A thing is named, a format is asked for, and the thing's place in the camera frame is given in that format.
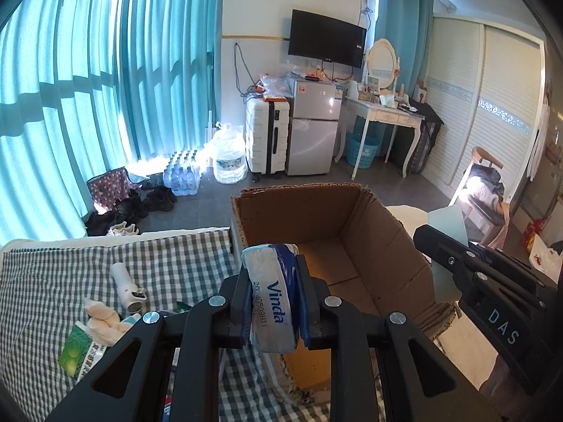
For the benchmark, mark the bottled water pack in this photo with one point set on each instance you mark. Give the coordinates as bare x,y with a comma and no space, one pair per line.
183,173

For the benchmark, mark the white suitcase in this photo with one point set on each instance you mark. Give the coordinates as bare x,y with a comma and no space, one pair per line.
266,135

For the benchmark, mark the oval vanity mirror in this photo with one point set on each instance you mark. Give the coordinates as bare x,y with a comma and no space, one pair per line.
382,65

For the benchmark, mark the teal corner curtain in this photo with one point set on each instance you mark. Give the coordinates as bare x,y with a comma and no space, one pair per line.
407,25

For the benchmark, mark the cream lace sock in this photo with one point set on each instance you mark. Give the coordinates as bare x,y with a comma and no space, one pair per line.
104,325

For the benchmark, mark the cardboard box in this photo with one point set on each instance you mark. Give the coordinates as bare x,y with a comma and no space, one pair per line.
362,249

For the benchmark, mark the large water jug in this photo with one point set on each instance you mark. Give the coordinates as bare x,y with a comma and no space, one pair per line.
228,154

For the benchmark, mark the green 999 medicine box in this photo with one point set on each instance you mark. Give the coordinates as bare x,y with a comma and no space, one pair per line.
80,353

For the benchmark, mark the teal window curtain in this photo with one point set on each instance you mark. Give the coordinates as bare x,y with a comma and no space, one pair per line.
88,86

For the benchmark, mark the Vinda tissue pack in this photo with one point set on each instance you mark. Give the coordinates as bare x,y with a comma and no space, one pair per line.
272,270

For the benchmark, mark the black shoes pile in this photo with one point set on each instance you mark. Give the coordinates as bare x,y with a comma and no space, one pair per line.
132,210

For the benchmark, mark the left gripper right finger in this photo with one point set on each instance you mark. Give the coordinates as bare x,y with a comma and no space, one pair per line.
383,366

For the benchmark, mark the wooden chair with clothes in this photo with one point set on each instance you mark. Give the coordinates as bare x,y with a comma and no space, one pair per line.
481,190

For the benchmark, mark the black wall television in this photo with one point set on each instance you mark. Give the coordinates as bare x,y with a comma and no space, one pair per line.
325,38

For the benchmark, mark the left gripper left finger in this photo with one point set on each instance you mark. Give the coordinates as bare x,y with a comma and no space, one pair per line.
166,366

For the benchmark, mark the silver mini fridge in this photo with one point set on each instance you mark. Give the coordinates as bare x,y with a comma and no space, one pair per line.
314,121

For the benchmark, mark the white louvered wardrobe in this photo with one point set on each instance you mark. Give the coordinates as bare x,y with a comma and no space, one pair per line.
486,81

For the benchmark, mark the white cylindrical bottle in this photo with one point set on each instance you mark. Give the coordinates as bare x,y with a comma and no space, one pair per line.
131,296

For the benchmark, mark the purple dotted bag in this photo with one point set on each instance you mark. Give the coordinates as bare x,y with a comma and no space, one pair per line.
108,188

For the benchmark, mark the white sneakers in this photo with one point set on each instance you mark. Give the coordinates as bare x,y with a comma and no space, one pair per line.
123,229

